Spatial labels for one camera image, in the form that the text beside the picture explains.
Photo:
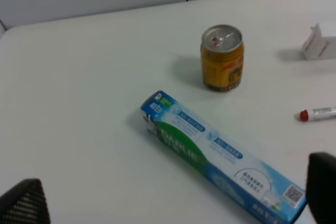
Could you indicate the red whiteboard marker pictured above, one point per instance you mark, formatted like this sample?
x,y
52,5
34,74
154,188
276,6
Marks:
x,y
319,114

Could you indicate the blue Darlie toothpaste box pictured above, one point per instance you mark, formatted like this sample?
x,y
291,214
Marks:
x,y
254,185

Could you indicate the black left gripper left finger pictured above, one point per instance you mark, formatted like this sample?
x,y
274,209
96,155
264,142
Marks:
x,y
25,203

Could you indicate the white cardboard box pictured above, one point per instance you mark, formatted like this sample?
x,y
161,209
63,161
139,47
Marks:
x,y
321,43

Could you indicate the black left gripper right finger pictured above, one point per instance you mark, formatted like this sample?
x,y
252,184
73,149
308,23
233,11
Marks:
x,y
320,187

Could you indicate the yellow Red Bull can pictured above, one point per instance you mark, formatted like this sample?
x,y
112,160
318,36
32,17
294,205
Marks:
x,y
222,57

